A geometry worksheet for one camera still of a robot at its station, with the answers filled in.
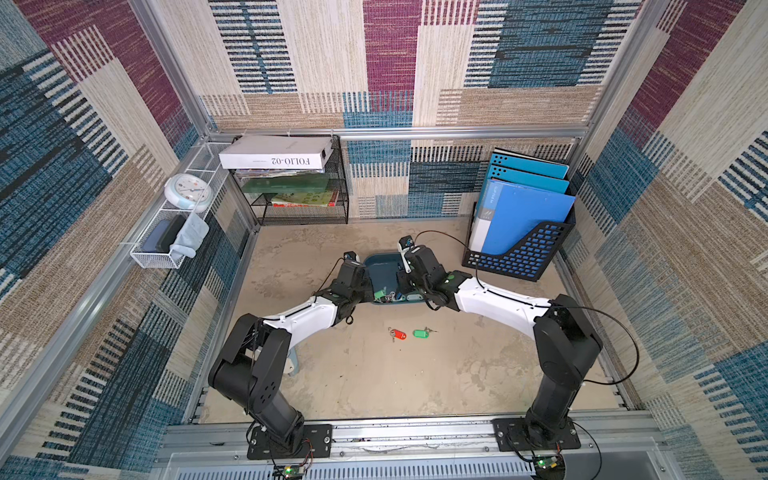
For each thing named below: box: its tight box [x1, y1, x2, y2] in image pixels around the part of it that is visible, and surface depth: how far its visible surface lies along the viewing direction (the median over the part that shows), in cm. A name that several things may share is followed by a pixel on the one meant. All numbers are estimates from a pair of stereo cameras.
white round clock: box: [164, 173, 214, 213], surface depth 76 cm
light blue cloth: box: [170, 212, 209, 263], surface depth 70 cm
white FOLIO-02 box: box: [218, 135, 334, 170], surface depth 81 cm
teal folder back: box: [491, 148, 569, 179], surface depth 96 cm
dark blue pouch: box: [142, 214, 187, 253], surface depth 67 cm
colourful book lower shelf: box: [272, 190, 340, 208], surface depth 101 cm
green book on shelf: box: [241, 174, 330, 193], surface depth 97 cm
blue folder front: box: [469, 179, 576, 255], surface depth 91 cm
